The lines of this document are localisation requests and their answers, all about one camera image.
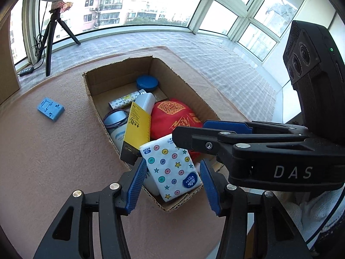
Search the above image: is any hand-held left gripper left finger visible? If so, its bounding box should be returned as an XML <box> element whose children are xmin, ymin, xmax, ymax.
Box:
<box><xmin>34</xmin><ymin>158</ymin><xmax>147</xmax><ymax>259</ymax></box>

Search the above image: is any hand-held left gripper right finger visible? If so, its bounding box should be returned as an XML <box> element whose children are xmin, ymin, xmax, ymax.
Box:
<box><xmin>199</xmin><ymin>159</ymin><xmax>313</xmax><ymax>259</ymax></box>

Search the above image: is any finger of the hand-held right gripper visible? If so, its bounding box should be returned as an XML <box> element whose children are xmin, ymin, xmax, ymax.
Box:
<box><xmin>203</xmin><ymin>120</ymin><xmax>309</xmax><ymax>135</ymax></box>
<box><xmin>172</xmin><ymin>126</ymin><xmax>310</xmax><ymax>166</ymax></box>

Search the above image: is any red cloth bag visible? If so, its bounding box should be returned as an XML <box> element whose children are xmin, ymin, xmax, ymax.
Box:
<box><xmin>149</xmin><ymin>98</ymin><xmax>204</xmax><ymax>160</ymax></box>

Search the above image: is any patterned tissue pack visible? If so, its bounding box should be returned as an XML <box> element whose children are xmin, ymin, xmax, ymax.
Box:
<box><xmin>139</xmin><ymin>133</ymin><xmax>203</xmax><ymax>202</ymax></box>

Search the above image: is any white sunscreen bottle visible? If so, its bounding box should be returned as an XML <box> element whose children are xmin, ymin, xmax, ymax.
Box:
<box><xmin>103</xmin><ymin>110</ymin><xmax>161</xmax><ymax>196</ymax></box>

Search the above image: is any yellow black card box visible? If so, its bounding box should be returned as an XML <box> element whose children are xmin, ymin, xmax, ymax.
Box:
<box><xmin>120</xmin><ymin>101</ymin><xmax>151</xmax><ymax>165</ymax></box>

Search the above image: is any white charger plug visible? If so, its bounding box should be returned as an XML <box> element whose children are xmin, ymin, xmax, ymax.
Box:
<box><xmin>134</xmin><ymin>92</ymin><xmax>156</xmax><ymax>114</ymax></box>

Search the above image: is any patterned lighter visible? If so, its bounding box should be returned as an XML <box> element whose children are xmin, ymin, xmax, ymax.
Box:
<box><xmin>108</xmin><ymin>90</ymin><xmax>147</xmax><ymax>110</ymax></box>

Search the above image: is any cardboard box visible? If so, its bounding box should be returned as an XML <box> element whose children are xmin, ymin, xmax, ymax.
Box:
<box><xmin>82</xmin><ymin>56</ymin><xmax>229</xmax><ymax>212</ymax></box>

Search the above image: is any person's right hand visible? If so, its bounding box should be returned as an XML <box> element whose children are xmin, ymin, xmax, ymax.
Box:
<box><xmin>284</xmin><ymin>186</ymin><xmax>344</xmax><ymax>238</ymax></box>

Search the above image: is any white checked cloth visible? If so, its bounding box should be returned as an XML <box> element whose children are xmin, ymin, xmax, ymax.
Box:
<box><xmin>20</xmin><ymin>31</ymin><xmax>279</xmax><ymax>122</ymax></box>

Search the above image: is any blue plastic holder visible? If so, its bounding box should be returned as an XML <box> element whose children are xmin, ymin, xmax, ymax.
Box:
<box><xmin>37</xmin><ymin>97</ymin><xmax>65</xmax><ymax>122</ymax></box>

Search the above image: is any black tripod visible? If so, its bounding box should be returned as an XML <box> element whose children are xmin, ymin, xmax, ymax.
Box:
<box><xmin>36</xmin><ymin>8</ymin><xmax>81</xmax><ymax>77</ymax></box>

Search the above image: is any large light wooden board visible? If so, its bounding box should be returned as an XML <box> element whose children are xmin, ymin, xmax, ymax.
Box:
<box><xmin>0</xmin><ymin>19</ymin><xmax>21</xmax><ymax>106</ymax></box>

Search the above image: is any white window frame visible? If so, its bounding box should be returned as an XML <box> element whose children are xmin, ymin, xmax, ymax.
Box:
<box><xmin>11</xmin><ymin>0</ymin><xmax>313</xmax><ymax>62</ymax></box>

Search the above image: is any black ring light cable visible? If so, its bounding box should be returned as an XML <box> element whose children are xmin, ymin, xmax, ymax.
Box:
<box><xmin>33</xmin><ymin>0</ymin><xmax>46</xmax><ymax>68</ymax></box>

